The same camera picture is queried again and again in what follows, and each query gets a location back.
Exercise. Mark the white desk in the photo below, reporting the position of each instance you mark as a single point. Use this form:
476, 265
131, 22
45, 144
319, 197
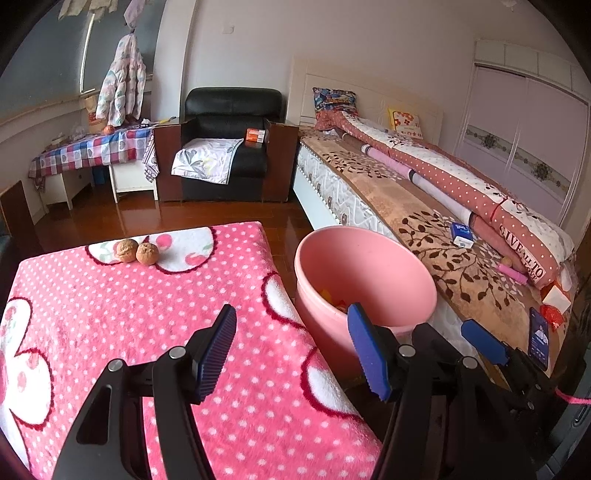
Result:
126, 177

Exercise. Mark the black leather armchair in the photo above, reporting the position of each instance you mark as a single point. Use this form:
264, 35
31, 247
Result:
259, 172

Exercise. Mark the orange peel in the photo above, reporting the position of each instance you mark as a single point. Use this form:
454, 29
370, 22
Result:
335, 302

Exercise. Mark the hanging pink hat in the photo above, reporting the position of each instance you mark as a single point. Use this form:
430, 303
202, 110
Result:
132, 13

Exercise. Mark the hanging cream cardigan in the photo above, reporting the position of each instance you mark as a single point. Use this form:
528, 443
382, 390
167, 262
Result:
98, 8

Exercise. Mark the blue tissue pack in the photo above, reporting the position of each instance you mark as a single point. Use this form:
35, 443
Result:
462, 235

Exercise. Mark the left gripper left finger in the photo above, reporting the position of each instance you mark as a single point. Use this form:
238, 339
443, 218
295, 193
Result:
184, 377

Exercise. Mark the rolled pink white blanket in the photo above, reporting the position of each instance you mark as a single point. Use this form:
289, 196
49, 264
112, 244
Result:
478, 226

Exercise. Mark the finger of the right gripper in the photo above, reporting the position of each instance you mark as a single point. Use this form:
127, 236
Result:
518, 369

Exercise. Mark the white wardrobe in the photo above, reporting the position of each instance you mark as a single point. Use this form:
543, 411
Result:
527, 123

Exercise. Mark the orange box on armrest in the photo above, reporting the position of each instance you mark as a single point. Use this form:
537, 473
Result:
254, 135

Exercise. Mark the hanging puffy floral jacket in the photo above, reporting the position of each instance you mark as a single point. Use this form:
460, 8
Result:
122, 89

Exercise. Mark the yellow floral pillow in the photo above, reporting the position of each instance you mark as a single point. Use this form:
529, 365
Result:
405, 123

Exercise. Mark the pink tube on bed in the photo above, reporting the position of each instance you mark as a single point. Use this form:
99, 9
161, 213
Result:
513, 274

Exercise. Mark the white leaf pattern cushion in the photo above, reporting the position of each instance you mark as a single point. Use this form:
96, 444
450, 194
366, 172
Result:
206, 159

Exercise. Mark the pink polka dot blanket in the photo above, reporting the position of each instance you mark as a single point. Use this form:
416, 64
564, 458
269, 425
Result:
276, 412

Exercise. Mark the walnut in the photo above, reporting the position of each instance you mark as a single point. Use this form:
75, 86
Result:
147, 253
125, 250

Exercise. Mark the brown leaf pattern blanket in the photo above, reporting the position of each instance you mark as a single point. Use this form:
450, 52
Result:
348, 188

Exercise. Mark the red polka dot quilt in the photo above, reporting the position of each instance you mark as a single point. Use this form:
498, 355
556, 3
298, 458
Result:
541, 245

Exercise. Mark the smartphone on bed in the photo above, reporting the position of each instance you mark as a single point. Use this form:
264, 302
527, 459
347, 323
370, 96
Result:
538, 347

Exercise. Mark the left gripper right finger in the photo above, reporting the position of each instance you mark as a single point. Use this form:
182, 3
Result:
421, 380

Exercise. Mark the checkered tablecloth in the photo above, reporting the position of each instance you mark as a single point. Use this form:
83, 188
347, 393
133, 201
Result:
122, 146

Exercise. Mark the left walnut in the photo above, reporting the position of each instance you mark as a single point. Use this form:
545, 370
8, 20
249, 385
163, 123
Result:
125, 250

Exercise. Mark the colourful cartoon pillow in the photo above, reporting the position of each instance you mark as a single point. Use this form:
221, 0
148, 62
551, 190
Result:
328, 99

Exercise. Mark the bed with floral mattress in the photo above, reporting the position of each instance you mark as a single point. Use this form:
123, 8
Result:
371, 96

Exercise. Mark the pink plastic bucket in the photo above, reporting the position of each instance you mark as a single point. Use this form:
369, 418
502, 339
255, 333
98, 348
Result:
359, 266

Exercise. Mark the right walnut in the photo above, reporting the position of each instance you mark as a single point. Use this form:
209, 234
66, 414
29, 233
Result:
147, 253

